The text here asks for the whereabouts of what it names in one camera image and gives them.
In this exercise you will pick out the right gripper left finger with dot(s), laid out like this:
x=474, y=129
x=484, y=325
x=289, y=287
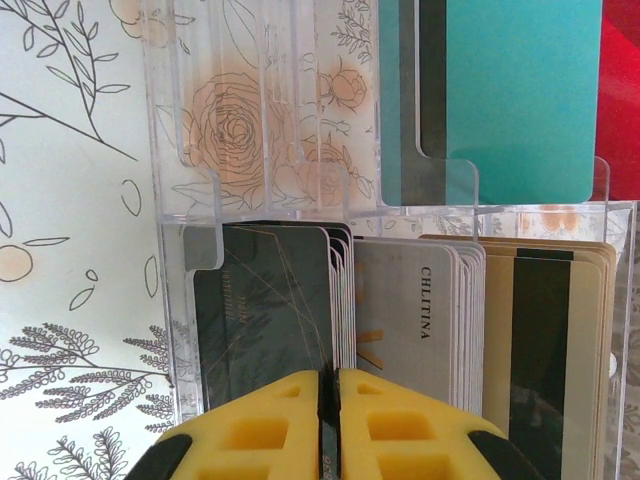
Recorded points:
x=240, y=440

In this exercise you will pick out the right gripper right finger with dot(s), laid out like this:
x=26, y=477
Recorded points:
x=425, y=440

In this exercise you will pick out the light grey CHLITINA VIP card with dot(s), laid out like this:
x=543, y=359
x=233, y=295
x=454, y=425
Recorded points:
x=400, y=320

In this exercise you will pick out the dark patterned VIP card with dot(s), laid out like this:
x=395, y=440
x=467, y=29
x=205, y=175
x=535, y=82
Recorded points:
x=260, y=310

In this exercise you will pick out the clear acrylic card organizer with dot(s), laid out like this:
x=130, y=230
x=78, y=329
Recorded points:
x=240, y=125

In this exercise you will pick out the dark patterned card stack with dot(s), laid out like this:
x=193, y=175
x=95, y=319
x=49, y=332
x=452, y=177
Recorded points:
x=345, y=300

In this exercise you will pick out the gold card stack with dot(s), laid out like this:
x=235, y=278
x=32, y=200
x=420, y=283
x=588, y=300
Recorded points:
x=550, y=325

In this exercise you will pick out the teal card stack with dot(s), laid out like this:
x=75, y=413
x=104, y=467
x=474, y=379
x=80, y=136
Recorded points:
x=520, y=100

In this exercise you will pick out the red card stack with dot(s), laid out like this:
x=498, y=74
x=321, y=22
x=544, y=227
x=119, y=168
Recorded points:
x=620, y=100

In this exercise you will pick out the floral patterned table mat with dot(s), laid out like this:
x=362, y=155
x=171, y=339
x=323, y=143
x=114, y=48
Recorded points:
x=75, y=200

